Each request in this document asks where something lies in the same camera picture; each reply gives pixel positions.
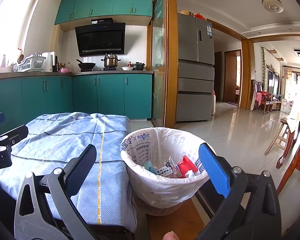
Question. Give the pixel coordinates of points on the person's right hand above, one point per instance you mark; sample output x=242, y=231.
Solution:
x=170, y=236

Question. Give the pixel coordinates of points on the red snack packet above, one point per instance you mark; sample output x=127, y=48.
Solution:
x=187, y=166

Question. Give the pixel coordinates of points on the black wok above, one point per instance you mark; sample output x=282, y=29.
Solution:
x=87, y=65

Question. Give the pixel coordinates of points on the black gas stove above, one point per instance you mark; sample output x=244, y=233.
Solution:
x=100, y=69

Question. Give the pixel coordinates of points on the clear coconut print snack packet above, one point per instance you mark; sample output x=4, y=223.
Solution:
x=168, y=167

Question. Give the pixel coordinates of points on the wooden dining table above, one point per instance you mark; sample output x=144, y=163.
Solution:
x=296, y=120

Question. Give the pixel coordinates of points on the round bin with white liner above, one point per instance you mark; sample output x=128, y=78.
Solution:
x=150, y=190

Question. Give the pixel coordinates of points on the white baby fence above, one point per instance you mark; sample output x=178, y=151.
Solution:
x=287, y=105

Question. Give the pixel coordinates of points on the blue wipe cloth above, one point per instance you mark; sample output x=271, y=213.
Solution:
x=148, y=166

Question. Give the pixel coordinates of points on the steel cooking pot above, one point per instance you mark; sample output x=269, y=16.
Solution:
x=110, y=62

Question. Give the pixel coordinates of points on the brown wooden interior door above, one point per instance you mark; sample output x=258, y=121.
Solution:
x=230, y=77

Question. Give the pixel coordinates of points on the silver multi-door refrigerator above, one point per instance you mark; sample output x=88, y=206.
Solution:
x=195, y=80

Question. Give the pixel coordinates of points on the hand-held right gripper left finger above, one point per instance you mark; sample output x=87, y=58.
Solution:
x=80, y=167

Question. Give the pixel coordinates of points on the carved wooden armchair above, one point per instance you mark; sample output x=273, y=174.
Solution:
x=262, y=100

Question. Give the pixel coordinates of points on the kitchen window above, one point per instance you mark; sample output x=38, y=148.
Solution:
x=10, y=22

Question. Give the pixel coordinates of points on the teal base cabinets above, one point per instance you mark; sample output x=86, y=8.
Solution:
x=110, y=95

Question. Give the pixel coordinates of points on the small pink pot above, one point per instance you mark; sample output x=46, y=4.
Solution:
x=65, y=70

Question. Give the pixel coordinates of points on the wooden framed glass sliding door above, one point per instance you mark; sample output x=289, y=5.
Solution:
x=160, y=67

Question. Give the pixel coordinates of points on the teal wall cabinets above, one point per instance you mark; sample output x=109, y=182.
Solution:
x=102, y=5

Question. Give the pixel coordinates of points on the red plastic bag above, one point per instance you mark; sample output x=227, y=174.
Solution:
x=200, y=17

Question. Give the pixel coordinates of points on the black television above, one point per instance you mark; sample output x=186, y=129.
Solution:
x=273, y=82

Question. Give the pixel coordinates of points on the wooden stool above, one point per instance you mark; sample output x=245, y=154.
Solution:
x=281, y=130

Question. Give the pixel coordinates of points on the light blue checked tablecloth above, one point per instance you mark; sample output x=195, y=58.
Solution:
x=65, y=135

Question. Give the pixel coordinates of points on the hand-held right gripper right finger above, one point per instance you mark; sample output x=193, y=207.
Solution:
x=213, y=170

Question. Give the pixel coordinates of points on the white dish rack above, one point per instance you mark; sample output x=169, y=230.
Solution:
x=30, y=65

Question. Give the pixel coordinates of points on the round ceiling lamp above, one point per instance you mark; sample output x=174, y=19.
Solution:
x=272, y=5

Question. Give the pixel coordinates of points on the black pot with lid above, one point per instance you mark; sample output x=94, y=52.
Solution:
x=138, y=66

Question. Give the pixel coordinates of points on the green vine garland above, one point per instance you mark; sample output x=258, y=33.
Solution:
x=263, y=67

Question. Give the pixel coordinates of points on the black range hood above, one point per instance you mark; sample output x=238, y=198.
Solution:
x=100, y=40

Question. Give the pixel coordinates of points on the white bowl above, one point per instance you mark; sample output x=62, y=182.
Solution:
x=127, y=68

